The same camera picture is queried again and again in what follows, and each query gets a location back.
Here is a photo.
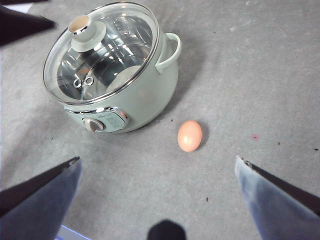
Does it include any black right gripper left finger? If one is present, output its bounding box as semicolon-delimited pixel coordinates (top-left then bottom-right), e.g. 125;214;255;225
0;156;83;240

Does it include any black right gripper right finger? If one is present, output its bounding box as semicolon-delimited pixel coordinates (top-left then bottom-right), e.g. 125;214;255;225
234;155;320;240

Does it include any brown egg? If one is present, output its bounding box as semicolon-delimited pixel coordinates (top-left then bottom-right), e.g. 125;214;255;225
177;119;203;153

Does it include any pale green electric pot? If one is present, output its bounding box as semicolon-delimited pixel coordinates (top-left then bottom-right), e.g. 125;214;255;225
42;9;182;134

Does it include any glass lid with green knob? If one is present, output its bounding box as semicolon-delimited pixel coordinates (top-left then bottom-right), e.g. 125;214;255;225
42;1;161;106

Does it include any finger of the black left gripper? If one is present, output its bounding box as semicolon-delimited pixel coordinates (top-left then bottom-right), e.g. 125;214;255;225
0;4;57;48

